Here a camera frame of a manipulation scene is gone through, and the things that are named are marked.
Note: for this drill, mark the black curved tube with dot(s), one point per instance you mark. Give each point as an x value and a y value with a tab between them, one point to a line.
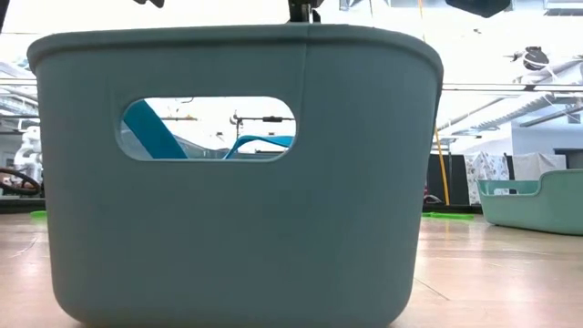
18	172

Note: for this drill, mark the black post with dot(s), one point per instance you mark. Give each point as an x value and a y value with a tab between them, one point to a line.
511	166

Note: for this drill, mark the light teal plastic basket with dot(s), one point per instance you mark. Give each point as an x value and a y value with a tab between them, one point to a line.
546	209

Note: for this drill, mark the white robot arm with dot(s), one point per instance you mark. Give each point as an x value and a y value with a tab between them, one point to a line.
27	150

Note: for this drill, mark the patterned white cloth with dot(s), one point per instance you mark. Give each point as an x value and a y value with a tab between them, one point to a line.
485	173

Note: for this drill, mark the black computer case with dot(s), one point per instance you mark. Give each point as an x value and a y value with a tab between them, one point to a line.
455	182

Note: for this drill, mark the white draped cloth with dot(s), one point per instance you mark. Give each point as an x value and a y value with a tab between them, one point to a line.
539	166

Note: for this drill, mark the black dome camera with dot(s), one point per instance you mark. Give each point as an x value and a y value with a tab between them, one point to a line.
535	58

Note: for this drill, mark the dark teal plastic basket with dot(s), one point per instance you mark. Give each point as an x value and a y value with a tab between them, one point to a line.
228	237

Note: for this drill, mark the black metal table frame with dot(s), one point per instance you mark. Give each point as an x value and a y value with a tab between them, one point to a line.
13	205

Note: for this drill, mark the black distant rig frame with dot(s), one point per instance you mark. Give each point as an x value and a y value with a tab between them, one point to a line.
237	134

